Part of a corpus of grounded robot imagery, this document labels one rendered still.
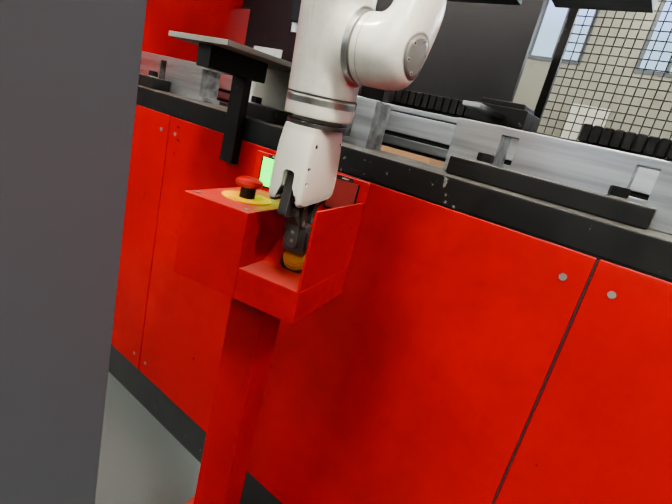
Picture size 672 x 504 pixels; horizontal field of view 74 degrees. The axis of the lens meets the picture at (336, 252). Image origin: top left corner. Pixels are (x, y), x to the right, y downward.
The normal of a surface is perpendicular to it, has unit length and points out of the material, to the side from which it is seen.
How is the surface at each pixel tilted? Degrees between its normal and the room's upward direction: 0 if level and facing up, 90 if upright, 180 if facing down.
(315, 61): 96
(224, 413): 90
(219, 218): 90
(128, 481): 0
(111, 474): 0
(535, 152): 90
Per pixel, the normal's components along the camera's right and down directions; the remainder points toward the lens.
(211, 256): -0.40, 0.17
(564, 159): -0.60, 0.09
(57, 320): 0.80, 0.35
